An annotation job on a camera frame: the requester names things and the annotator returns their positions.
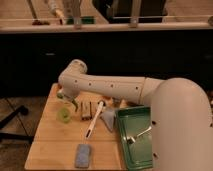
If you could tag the green tipped gripper finger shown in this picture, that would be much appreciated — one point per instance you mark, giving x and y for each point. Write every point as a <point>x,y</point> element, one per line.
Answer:
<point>74,102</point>

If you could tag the green pepper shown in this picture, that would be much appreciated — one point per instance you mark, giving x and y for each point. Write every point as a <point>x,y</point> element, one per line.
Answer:
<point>60,95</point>

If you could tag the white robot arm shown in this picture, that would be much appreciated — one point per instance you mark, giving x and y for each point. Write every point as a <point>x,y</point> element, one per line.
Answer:
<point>180,112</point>

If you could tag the green plastic cup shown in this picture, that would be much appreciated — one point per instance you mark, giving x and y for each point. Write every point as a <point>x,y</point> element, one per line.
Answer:
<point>64,115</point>

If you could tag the wooden block toy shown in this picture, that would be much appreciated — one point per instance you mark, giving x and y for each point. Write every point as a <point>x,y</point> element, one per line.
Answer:
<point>86,110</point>

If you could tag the black chair base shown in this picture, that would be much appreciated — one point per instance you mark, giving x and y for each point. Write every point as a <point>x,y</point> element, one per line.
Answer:
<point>11,127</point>

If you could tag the blue sponge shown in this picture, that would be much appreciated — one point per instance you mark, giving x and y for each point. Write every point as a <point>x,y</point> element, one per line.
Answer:
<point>82,158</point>

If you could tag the green plastic tray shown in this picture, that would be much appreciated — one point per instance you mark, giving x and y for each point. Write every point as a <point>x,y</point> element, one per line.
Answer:
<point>137,151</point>

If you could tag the metal spoon in tray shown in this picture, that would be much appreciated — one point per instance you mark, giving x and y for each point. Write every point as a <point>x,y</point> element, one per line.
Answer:
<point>138,135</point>

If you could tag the white handled brush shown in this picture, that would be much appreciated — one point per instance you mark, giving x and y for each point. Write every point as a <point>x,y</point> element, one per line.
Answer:
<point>93,122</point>

